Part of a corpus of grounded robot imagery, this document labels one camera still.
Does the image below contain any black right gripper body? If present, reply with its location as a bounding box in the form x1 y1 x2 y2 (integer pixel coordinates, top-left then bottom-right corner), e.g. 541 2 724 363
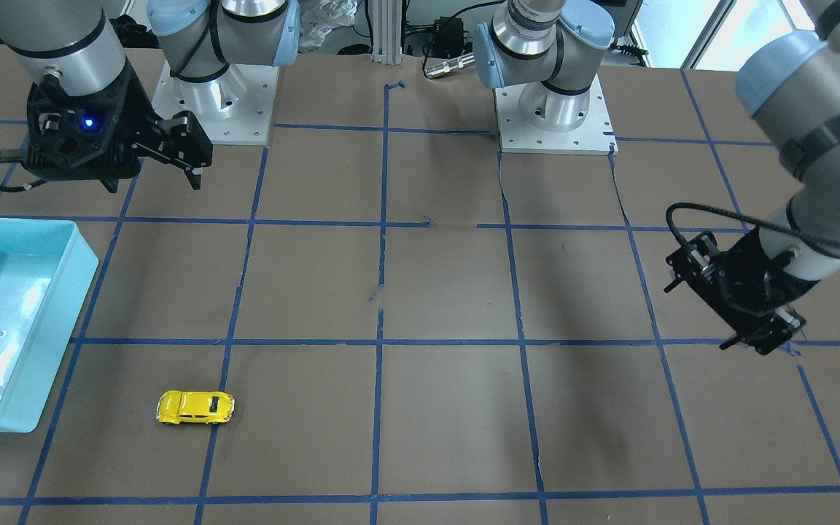
26 63 214 182

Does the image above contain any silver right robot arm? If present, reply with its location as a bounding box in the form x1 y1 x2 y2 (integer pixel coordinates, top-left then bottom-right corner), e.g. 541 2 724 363
0 1 300 193

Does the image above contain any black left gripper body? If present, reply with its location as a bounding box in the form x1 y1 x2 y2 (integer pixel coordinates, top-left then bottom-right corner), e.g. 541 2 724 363
665 229 807 355

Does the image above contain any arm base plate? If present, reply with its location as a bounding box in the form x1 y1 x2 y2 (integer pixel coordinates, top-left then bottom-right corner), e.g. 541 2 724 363
152 63 281 147
493 76 619 156

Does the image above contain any yellow beetle toy car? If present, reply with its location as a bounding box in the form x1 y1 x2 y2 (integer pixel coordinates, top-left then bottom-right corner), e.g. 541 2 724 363
155 389 236 425

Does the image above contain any light blue plastic bin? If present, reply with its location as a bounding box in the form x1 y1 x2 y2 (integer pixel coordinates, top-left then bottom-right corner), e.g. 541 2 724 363
0 218 98 433

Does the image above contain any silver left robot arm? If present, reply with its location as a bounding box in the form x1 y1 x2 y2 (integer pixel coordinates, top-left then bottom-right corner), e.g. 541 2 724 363
472 1 840 355

